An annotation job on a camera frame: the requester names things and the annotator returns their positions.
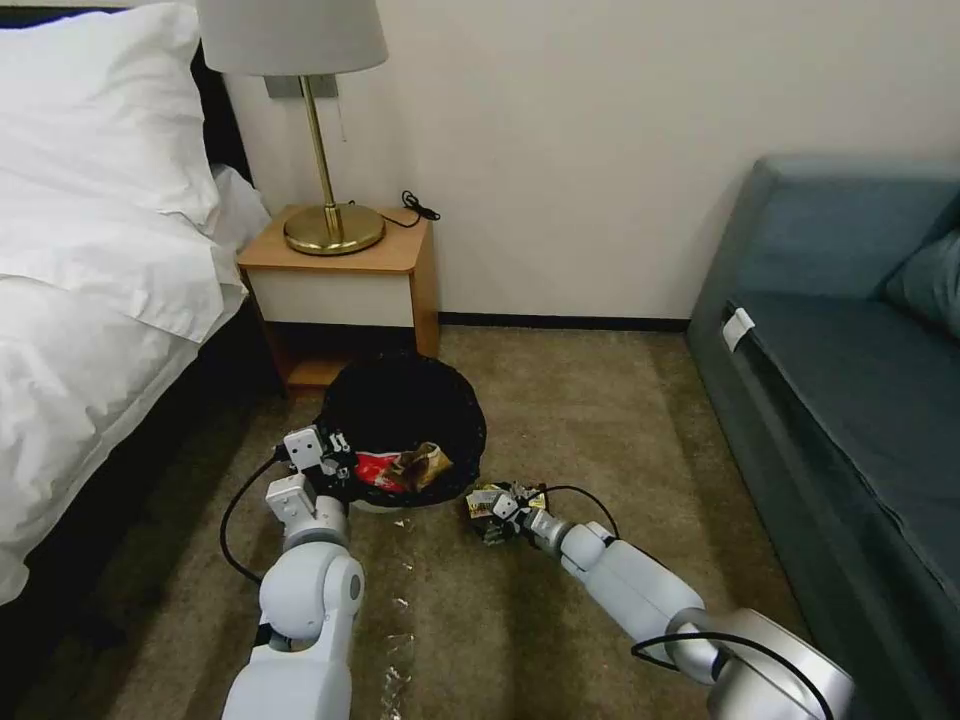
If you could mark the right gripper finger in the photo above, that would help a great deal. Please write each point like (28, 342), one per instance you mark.
(525, 495)
(487, 534)

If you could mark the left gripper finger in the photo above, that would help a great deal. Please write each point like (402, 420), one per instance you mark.
(342, 472)
(343, 441)

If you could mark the yellow black wrapper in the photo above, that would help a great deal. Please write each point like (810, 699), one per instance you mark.
(480, 501)

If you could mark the trash bin with black liner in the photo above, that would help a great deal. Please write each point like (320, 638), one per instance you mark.
(390, 405)

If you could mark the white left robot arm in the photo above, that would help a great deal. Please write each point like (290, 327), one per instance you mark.
(307, 592)

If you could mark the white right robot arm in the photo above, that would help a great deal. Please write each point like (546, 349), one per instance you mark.
(637, 585)

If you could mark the red snack wrapper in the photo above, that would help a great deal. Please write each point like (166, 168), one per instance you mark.
(377, 471)

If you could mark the brown crumpled wrapper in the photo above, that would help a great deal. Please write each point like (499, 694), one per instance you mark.
(424, 465)

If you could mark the wooden nightstand with white drawer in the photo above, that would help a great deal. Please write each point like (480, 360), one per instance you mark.
(337, 292)

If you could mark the black baseboard strip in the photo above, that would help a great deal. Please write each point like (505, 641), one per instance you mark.
(562, 320)

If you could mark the small white pillow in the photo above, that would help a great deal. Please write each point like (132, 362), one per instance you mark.
(240, 214)

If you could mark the white duvet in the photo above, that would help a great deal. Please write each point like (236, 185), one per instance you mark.
(90, 360)

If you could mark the white sofa tag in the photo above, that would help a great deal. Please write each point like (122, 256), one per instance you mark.
(738, 327)

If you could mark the blue-grey sofa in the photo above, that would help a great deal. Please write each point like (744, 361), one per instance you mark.
(817, 352)

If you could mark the brass lamp with grey shade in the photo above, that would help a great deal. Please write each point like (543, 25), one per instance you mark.
(300, 34)

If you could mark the large white pillow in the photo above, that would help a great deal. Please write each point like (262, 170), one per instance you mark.
(90, 112)

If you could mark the blue-grey sofa cushion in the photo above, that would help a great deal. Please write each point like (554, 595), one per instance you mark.
(930, 289)

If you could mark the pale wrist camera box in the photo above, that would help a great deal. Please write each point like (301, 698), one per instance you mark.
(505, 509)
(304, 448)

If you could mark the black bed frame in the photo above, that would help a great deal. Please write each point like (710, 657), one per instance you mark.
(225, 352)

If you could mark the grey wall switch plate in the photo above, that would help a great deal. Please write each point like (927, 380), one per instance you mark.
(281, 88)

